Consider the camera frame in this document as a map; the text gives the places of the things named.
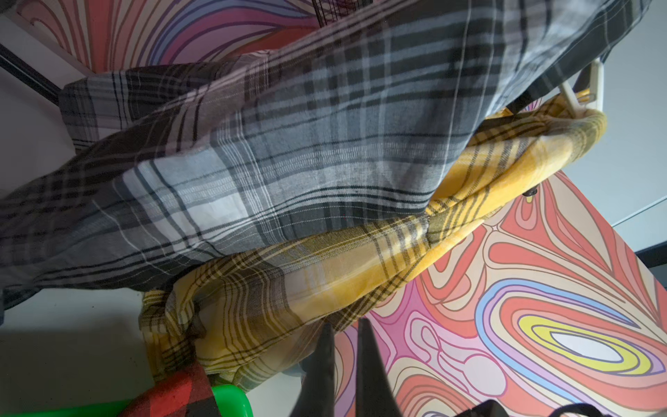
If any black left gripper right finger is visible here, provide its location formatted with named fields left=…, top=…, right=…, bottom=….
left=355, top=318, right=401, bottom=417

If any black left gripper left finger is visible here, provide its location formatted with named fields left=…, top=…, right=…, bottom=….
left=290, top=324, right=335, bottom=417

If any red black plaid shirt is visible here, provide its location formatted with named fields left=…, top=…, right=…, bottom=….
left=119, top=363, right=221, bottom=417

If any green plastic basket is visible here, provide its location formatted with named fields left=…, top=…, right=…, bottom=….
left=10, top=386, right=254, bottom=417

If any yellow plaid shirt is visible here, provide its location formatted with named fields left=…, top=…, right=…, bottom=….
left=139, top=96, right=607, bottom=391

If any grey plaid shirt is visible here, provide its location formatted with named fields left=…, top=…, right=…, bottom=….
left=1, top=1, right=650, bottom=309

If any small wire basket on rack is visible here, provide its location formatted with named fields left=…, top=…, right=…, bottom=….
left=312, top=0, right=373, bottom=27

